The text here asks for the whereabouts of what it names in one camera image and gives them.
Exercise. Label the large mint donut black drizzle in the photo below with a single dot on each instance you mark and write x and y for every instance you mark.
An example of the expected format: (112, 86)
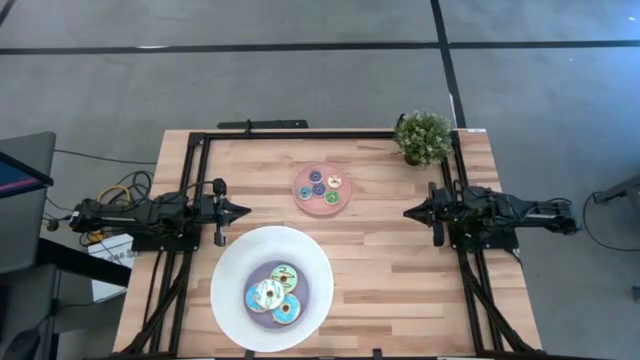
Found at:
(291, 272)

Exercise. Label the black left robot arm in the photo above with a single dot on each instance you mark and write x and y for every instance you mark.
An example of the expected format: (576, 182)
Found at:
(125, 217)

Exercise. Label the small navy sprinkled donut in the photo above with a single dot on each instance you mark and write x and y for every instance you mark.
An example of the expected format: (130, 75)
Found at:
(322, 192)
(311, 179)

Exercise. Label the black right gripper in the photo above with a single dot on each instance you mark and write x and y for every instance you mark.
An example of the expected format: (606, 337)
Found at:
(450, 212)

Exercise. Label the black metal table frame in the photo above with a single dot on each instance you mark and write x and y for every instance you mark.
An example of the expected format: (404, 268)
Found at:
(300, 135)

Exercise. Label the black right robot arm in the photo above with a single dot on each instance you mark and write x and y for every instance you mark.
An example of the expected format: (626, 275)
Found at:
(525, 215)

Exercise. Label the laptop screen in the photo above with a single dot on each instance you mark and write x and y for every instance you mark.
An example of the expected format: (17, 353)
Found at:
(17, 177)

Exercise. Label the small teal iced donut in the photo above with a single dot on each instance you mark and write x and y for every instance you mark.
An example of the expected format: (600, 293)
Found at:
(301, 195)

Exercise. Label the small green iced donut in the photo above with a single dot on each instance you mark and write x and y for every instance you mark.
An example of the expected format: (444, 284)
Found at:
(335, 201)

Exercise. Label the black flat bar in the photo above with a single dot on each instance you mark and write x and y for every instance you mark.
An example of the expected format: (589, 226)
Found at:
(262, 124)

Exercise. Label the large white donut teal drizzle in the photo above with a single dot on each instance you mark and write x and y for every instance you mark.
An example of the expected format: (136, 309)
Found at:
(264, 300)

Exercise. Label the purple plate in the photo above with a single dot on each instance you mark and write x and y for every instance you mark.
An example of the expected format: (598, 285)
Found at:
(255, 277)

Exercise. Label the white paper box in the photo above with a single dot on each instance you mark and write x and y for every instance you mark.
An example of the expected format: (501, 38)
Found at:
(115, 257)

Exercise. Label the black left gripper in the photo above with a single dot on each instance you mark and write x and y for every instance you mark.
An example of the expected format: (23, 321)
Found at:
(220, 212)

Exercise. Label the small green potted plant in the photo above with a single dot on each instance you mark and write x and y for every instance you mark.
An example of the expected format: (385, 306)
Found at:
(422, 137)

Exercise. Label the pink plate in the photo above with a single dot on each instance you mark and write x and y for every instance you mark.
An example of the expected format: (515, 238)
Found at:
(320, 209)

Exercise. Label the small white iced donut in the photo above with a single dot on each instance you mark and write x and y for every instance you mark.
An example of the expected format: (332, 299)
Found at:
(338, 185)

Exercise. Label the black desk edge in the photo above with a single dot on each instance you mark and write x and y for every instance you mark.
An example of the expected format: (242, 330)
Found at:
(75, 260)

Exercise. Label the white woven round placemat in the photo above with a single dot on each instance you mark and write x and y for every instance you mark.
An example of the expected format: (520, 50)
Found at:
(225, 300)

